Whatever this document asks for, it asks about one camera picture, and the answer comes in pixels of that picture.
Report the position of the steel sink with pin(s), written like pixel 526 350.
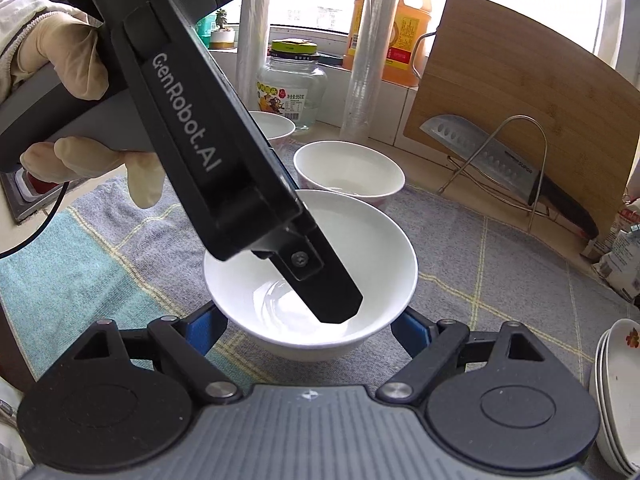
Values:
pixel 30 210

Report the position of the person's left hand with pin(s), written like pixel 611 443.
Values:
pixel 65 45

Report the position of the clear glass jar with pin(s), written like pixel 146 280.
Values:
pixel 292 90

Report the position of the steel santoku knife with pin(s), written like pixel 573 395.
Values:
pixel 460 140

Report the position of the small potted plant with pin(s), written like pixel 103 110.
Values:
pixel 222 35

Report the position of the checked grey blue towel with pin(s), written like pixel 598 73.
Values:
pixel 500 285

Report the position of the dark flat container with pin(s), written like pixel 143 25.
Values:
pixel 330 60

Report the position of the white printed bag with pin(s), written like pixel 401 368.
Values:
pixel 622 265

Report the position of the bamboo cutting board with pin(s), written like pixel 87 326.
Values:
pixel 525 60

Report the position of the red basin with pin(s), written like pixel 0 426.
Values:
pixel 37 185

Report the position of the short plastic wrap roll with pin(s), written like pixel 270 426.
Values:
pixel 254 45

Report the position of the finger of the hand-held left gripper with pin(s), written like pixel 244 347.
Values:
pixel 325 290

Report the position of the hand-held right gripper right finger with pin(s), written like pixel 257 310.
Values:
pixel 412 335

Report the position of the orange cooking oil jug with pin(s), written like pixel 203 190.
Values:
pixel 407 35

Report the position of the tall plastic wrap roll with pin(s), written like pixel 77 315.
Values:
pixel 372 60

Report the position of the person's white jacket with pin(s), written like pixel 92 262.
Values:
pixel 10 435

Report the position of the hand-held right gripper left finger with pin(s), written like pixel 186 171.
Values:
pixel 205 330

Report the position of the white floral bowl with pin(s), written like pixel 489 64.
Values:
pixel 350 240
pixel 350 170
pixel 275 127

